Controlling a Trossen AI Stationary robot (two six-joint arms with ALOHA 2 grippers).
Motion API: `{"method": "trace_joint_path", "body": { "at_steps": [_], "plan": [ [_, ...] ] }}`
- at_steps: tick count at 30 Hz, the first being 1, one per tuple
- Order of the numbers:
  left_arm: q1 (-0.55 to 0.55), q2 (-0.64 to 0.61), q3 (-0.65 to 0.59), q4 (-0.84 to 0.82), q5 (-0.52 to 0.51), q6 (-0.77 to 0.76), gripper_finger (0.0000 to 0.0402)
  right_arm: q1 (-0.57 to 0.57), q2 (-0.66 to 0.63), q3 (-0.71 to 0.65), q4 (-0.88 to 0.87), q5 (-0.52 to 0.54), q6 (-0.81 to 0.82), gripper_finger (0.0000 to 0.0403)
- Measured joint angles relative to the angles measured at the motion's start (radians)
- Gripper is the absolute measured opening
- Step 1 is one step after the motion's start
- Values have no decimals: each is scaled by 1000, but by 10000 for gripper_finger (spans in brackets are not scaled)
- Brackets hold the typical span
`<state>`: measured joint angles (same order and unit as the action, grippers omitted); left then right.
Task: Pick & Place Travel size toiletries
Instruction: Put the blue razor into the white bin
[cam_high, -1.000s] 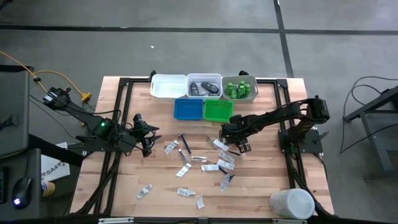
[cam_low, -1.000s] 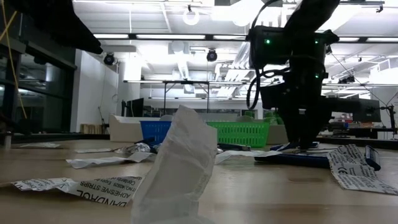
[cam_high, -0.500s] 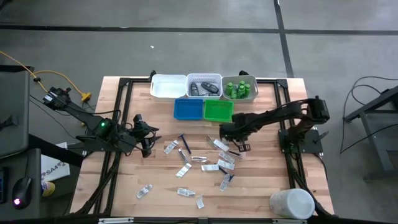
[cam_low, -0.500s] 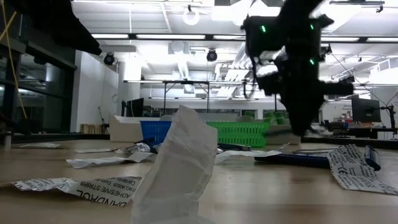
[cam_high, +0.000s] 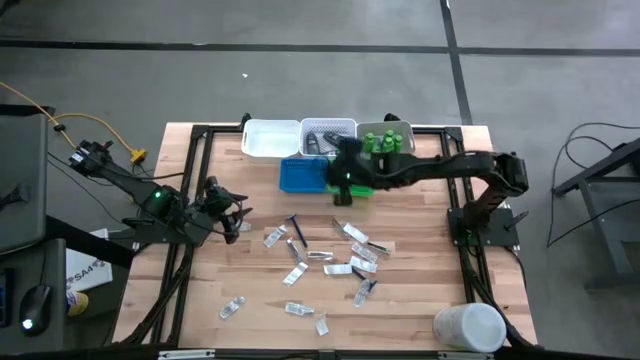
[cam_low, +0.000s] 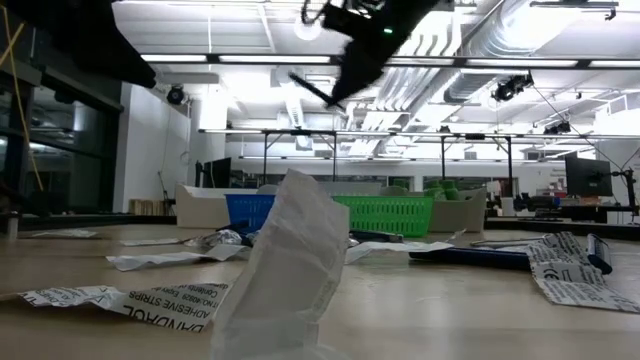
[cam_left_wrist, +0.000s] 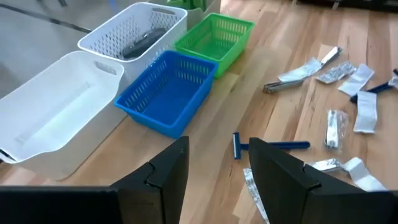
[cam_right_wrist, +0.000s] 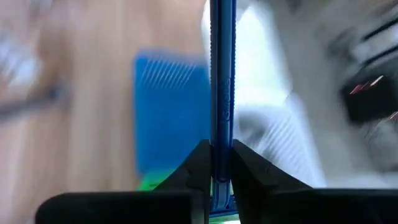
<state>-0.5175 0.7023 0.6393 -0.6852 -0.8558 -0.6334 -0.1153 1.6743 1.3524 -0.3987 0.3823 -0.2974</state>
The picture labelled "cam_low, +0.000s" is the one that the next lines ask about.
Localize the brown cardboard boxes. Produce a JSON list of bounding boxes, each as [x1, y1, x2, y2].
[[128, 198, 167, 217]]

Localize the black computer monitor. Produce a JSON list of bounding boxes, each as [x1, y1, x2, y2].
[[564, 155, 614, 198], [194, 156, 233, 189]]

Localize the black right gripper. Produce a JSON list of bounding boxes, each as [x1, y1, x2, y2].
[[326, 42, 396, 108]]

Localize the blue perforated plastic basket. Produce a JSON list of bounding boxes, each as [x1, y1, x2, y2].
[[224, 193, 276, 235]]

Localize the yellow cable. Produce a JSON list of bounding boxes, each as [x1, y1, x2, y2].
[[0, 4, 45, 192]]

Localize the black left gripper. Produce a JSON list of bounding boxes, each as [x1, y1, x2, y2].
[[4, 0, 157, 90]]

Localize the green perforated plastic basket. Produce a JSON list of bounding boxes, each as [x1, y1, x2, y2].
[[332, 194, 435, 239]]

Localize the white solid plastic bin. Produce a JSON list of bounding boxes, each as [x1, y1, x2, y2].
[[174, 183, 259, 230]]

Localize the black desk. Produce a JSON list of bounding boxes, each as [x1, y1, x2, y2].
[[484, 202, 640, 236]]

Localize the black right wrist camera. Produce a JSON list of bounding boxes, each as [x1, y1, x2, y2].
[[322, 1, 372, 40]]

